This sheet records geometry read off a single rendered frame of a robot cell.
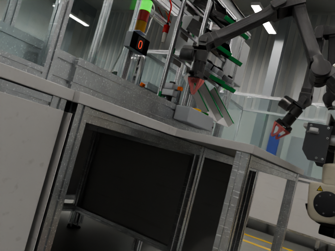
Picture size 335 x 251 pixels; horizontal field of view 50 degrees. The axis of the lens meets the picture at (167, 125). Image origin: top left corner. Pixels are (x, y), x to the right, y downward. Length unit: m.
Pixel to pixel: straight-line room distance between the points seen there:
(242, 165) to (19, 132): 0.71
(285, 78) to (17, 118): 10.08
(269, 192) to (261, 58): 6.22
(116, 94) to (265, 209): 4.57
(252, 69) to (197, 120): 9.65
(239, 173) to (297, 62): 9.65
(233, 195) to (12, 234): 0.68
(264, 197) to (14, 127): 4.91
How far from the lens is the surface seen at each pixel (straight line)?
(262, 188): 5.58
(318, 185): 1.66
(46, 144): 0.96
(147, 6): 1.72
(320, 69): 1.58
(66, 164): 1.00
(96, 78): 1.11
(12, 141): 0.90
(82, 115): 1.00
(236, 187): 1.24
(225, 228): 1.25
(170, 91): 1.70
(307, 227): 5.45
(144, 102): 1.29
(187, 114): 1.42
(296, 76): 10.70
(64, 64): 1.05
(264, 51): 11.17
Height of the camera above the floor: 0.76
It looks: 4 degrees up
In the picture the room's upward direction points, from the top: 15 degrees clockwise
